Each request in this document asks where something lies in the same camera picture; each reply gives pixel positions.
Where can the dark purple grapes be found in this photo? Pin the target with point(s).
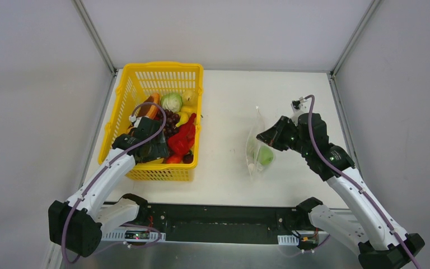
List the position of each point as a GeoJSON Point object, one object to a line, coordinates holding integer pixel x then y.
{"type": "Point", "coordinates": [170, 129]}

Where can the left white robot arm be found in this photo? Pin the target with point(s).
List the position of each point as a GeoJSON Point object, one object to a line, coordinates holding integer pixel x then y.
{"type": "Point", "coordinates": [79, 223]}

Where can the yellow pear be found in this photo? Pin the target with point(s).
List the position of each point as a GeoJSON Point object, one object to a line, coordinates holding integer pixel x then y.
{"type": "Point", "coordinates": [190, 99]}

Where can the yellow plastic basket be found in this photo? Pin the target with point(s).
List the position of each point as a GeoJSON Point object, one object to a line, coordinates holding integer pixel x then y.
{"type": "Point", "coordinates": [138, 82]}

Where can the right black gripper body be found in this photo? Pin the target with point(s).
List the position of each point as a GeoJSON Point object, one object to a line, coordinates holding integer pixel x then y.
{"type": "Point", "coordinates": [279, 133]}

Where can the papaya slice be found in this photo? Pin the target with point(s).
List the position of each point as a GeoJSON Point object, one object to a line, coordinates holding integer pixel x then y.
{"type": "Point", "coordinates": [149, 111]}

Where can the red bell pepper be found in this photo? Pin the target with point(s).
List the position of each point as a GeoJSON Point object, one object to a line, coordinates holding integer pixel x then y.
{"type": "Point", "coordinates": [183, 141]}

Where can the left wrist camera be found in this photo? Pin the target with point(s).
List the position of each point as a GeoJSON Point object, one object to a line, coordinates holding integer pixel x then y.
{"type": "Point", "coordinates": [135, 121]}

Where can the yellow lemon fruit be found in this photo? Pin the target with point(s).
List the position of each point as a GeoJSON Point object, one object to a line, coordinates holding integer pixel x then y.
{"type": "Point", "coordinates": [156, 161]}

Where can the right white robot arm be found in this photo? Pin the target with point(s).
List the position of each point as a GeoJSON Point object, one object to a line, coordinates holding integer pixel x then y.
{"type": "Point", "coordinates": [377, 239]}

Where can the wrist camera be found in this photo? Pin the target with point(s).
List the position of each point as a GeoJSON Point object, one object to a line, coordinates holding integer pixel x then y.
{"type": "Point", "coordinates": [299, 107]}
{"type": "Point", "coordinates": [135, 121]}

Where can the green cabbage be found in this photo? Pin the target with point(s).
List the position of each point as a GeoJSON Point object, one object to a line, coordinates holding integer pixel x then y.
{"type": "Point", "coordinates": [172, 102]}

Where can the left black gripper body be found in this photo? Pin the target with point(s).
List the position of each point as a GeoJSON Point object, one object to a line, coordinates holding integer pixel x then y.
{"type": "Point", "coordinates": [159, 149]}

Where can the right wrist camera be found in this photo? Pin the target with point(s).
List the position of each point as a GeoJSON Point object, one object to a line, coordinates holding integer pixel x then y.
{"type": "Point", "coordinates": [299, 107]}

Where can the green apple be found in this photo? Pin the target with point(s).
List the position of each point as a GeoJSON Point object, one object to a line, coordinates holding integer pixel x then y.
{"type": "Point", "coordinates": [265, 156]}

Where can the red tomato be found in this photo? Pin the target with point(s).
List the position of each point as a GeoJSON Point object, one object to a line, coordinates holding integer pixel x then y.
{"type": "Point", "coordinates": [174, 159]}

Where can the clear zip top bag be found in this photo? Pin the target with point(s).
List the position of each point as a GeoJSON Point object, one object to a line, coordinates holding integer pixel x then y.
{"type": "Point", "coordinates": [255, 170]}

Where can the yellow banana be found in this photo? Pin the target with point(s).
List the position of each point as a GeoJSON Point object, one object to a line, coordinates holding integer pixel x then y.
{"type": "Point", "coordinates": [183, 118]}

